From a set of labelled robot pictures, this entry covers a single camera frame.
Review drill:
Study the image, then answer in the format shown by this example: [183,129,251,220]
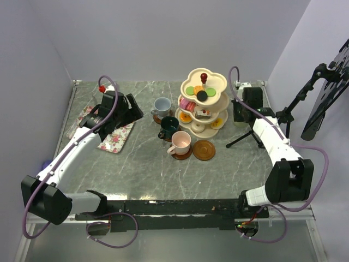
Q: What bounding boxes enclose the brown wooden coaster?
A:
[192,140,215,161]
[153,110,174,124]
[164,126,182,142]
[171,146,192,160]

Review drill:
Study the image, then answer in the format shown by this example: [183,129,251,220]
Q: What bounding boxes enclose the light blue mug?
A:
[151,97,172,119]

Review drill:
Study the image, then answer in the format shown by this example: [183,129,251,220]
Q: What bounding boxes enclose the dark green teacup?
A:
[158,116,179,139]

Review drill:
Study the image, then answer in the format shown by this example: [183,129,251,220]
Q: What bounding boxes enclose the black sandwich cookie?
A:
[196,90,208,102]

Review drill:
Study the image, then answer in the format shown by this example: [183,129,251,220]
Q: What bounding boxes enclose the white toy cake slice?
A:
[195,110,212,120]

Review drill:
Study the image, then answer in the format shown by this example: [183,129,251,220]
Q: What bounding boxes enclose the pink toy cake slice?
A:
[179,98,190,110]

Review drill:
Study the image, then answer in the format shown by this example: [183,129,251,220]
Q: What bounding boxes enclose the orange toy tart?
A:
[179,112,192,123]

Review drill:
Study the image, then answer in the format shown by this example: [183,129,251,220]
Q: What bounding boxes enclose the pink teacup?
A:
[167,131,191,156]

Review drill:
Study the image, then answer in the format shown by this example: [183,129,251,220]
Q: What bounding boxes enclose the cream toy donut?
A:
[191,122,205,134]

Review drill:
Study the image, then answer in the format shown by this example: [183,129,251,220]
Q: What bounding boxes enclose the red toy cake slice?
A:
[185,102,196,112]

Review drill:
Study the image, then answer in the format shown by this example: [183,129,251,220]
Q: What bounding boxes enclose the light green teacup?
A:
[233,121,249,128]

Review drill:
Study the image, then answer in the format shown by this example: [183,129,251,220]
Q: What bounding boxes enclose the metal fork tongs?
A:
[92,95,98,106]

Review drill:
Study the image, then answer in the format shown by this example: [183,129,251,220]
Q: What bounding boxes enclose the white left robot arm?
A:
[21,91,143,225]

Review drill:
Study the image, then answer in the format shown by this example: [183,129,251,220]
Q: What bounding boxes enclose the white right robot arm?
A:
[237,86,314,218]

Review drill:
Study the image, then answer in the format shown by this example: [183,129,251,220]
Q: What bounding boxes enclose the floral serving tray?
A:
[67,105,135,153]

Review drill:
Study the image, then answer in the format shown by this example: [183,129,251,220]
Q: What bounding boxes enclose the black tripod stand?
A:
[225,63,335,150]

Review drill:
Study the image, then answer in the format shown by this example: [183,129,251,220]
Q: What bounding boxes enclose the yellow toy tart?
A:
[210,117,224,130]

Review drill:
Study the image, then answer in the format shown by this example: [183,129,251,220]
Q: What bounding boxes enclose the cream three-tier cake stand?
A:
[175,68,230,139]

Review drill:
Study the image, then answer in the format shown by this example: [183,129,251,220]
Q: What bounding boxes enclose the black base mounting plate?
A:
[75,199,269,233]

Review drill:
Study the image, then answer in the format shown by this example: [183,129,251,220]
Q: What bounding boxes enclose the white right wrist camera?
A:
[234,81,252,100]

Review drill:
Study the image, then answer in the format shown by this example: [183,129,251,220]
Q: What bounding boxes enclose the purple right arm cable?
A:
[228,65,329,242]

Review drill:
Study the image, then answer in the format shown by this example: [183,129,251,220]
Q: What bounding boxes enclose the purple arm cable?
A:
[228,65,329,242]
[21,75,119,240]

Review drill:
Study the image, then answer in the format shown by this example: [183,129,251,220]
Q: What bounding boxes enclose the purple handle tool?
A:
[41,160,51,170]

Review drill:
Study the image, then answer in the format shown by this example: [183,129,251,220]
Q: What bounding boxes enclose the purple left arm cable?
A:
[21,75,119,240]

